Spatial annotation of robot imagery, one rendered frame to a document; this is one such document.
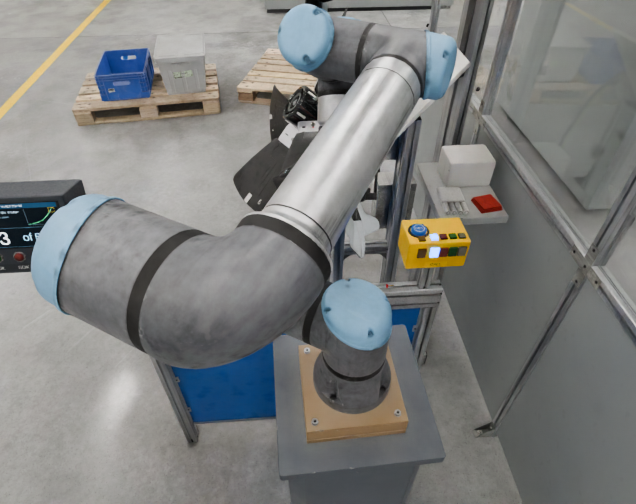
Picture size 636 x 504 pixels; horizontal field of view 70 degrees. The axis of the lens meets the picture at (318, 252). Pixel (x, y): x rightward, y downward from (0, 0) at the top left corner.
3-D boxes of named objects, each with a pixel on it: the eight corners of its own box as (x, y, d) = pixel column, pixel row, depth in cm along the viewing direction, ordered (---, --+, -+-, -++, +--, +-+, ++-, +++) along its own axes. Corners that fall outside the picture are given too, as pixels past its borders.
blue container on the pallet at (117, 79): (155, 71, 430) (149, 47, 415) (151, 98, 387) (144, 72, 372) (110, 74, 424) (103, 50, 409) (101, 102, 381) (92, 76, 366)
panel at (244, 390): (396, 407, 183) (422, 300, 138) (397, 410, 182) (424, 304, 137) (192, 421, 179) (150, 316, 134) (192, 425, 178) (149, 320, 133)
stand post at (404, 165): (382, 321, 231) (415, 107, 152) (385, 335, 224) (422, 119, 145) (373, 321, 230) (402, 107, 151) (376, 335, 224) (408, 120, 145)
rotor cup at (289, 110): (309, 130, 153) (279, 108, 147) (338, 98, 146) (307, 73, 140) (312, 153, 143) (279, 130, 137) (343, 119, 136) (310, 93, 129)
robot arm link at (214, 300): (242, 386, 28) (467, 5, 52) (114, 321, 32) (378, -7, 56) (275, 432, 38) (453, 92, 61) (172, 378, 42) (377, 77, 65)
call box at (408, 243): (452, 245, 129) (460, 216, 122) (462, 270, 121) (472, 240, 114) (396, 248, 128) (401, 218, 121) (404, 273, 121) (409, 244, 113)
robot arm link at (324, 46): (361, 7, 52) (386, 34, 62) (278, -6, 56) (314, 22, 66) (344, 77, 54) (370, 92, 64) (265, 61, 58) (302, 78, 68)
